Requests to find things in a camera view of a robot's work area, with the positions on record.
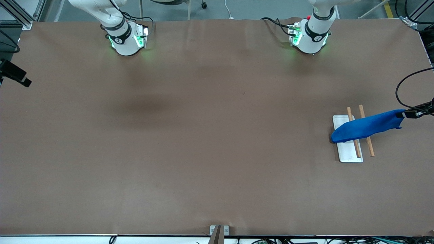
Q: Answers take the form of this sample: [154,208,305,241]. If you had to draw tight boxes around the white thin pole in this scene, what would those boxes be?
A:
[358,0,390,19]

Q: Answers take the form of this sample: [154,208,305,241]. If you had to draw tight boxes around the grey office chair base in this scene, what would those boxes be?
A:
[139,0,208,20]

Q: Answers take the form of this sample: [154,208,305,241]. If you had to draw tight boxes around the black arm base cable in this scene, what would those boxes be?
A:
[102,0,155,34]
[260,17,295,36]

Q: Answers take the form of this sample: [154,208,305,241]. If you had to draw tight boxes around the aluminium frame profile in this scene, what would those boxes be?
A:
[405,0,434,26]
[0,0,46,31]

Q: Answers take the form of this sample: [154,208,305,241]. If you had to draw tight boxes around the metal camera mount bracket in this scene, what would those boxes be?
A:
[208,225,230,244]

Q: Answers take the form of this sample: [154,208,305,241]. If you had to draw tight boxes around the brown table cover sheet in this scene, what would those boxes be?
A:
[0,17,434,237]

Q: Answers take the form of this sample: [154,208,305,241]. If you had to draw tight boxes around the black left arm base cable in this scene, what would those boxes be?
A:
[260,17,295,36]

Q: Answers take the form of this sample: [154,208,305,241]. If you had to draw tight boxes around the white towel rack wooden bars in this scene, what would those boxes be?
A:
[332,104,375,163]

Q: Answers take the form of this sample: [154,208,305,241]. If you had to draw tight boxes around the dark cable bundle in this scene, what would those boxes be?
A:
[237,236,434,244]

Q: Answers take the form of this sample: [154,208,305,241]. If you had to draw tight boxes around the blue microfibre towel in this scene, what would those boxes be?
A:
[331,109,407,144]

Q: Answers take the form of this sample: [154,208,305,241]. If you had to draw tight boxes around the black right arm base cable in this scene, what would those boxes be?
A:
[102,0,155,34]

